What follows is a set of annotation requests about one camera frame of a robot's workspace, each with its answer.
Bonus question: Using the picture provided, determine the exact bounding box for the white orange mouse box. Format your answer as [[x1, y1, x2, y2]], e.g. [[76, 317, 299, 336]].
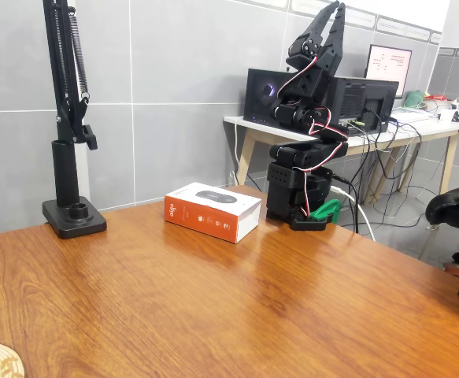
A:
[[164, 181, 263, 245]]

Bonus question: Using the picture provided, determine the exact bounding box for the black computer case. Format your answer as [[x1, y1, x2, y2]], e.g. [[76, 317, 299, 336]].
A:
[[243, 69, 400, 137]]

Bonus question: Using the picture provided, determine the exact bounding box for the computer monitor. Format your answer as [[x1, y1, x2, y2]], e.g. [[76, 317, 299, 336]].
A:
[[364, 44, 413, 99]]

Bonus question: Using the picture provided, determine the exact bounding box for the green cloth bag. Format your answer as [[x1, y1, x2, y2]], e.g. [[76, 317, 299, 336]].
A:
[[403, 90, 428, 109]]

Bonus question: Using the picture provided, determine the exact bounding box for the white desk with wooden legs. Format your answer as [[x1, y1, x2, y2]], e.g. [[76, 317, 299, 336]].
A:
[[223, 102, 459, 206]]

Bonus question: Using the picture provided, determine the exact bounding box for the white charger block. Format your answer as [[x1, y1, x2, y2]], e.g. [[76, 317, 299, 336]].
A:
[[439, 100, 459, 124]]

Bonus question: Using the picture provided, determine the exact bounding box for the green table clamp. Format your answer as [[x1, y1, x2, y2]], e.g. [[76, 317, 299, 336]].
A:
[[307, 198, 341, 228]]

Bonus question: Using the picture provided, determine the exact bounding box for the black office chair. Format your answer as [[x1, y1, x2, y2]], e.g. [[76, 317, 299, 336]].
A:
[[424, 171, 459, 280]]

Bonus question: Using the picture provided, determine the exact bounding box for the black clamp boom stand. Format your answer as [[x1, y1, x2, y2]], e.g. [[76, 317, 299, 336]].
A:
[[42, 0, 108, 240]]

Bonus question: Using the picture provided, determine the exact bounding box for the red white servo cable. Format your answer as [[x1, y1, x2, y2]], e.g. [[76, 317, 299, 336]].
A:
[[275, 56, 351, 217]]

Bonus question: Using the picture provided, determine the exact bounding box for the black power cable of arm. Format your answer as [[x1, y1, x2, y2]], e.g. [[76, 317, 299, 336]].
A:
[[331, 174, 361, 234]]

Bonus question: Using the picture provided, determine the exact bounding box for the white usb cable of arm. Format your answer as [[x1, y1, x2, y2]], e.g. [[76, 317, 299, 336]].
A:
[[329, 186, 376, 241]]

